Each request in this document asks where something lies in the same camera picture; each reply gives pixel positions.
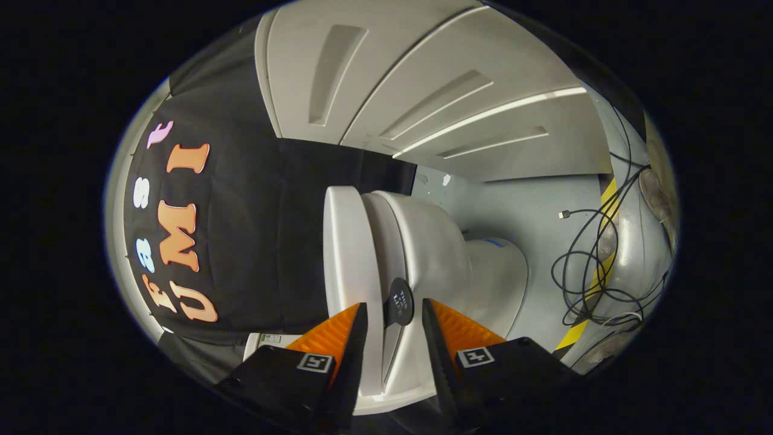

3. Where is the white cabinet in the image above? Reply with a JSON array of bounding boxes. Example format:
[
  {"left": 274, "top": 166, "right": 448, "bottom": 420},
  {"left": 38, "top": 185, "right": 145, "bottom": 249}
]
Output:
[{"left": 255, "top": 0, "right": 614, "bottom": 182}]

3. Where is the white toilet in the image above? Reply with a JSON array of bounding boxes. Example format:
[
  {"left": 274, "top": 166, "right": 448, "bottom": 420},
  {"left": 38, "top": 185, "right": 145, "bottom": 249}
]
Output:
[{"left": 243, "top": 190, "right": 529, "bottom": 417}]

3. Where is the black cable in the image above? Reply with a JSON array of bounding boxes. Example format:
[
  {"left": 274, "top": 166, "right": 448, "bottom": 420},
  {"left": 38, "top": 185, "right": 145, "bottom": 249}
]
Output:
[{"left": 551, "top": 103, "right": 671, "bottom": 330}]

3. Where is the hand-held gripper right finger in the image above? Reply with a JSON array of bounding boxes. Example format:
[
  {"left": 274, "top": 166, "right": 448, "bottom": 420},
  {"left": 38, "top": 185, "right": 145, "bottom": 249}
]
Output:
[{"left": 422, "top": 298, "right": 583, "bottom": 433}]

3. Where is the black backdrop cloth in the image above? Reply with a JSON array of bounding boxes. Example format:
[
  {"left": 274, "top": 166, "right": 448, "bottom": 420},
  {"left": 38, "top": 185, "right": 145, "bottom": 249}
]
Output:
[{"left": 121, "top": 24, "right": 419, "bottom": 387}]

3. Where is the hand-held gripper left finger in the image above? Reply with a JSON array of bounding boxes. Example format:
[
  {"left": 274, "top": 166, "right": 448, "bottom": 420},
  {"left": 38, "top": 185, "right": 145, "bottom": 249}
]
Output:
[{"left": 216, "top": 302, "right": 369, "bottom": 433}]

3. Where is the black round lid handle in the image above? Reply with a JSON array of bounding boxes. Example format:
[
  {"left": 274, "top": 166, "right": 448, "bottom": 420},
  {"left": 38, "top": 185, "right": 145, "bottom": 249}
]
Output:
[{"left": 383, "top": 277, "right": 415, "bottom": 328}]

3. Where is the white toilet lid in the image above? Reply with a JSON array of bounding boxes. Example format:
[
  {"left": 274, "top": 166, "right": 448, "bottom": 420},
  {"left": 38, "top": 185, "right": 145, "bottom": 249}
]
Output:
[{"left": 323, "top": 185, "right": 387, "bottom": 396}]

